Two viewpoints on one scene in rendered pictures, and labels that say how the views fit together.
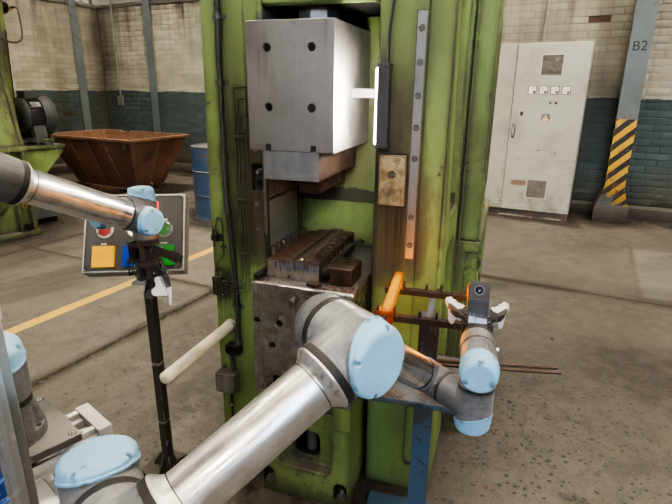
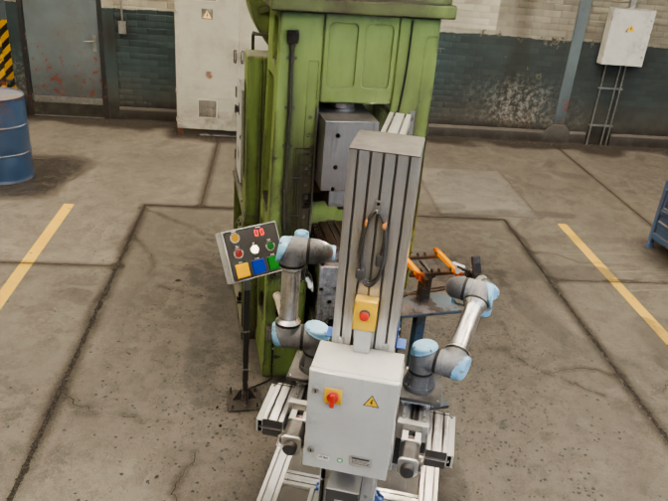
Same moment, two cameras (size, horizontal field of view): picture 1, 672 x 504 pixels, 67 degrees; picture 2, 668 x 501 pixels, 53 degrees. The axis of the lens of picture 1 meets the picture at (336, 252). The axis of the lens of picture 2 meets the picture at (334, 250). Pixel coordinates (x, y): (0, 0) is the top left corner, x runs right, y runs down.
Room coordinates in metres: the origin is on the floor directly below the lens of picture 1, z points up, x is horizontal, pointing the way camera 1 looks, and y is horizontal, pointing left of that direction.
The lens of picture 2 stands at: (-1.28, 2.11, 2.72)
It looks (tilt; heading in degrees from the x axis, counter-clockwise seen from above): 26 degrees down; 327
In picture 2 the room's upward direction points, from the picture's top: 5 degrees clockwise
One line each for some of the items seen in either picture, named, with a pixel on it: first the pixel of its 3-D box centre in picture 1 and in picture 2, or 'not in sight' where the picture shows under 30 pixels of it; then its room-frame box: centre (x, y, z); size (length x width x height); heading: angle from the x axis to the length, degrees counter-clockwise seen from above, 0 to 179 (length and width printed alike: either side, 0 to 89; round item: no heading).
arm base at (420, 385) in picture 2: not in sight; (419, 376); (0.63, 0.35, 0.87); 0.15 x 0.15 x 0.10
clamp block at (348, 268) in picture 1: (345, 271); not in sight; (1.69, -0.04, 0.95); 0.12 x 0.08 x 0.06; 162
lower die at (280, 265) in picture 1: (313, 251); (333, 240); (1.89, 0.09, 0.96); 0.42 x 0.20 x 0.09; 162
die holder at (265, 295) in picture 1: (327, 314); (338, 276); (1.88, 0.03, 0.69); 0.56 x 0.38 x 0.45; 162
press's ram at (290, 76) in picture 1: (324, 88); (348, 145); (1.88, 0.05, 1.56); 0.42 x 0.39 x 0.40; 162
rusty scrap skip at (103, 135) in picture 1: (119, 161); not in sight; (8.04, 3.43, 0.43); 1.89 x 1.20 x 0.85; 64
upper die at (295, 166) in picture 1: (313, 158); (337, 185); (1.89, 0.09, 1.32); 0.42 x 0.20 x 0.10; 162
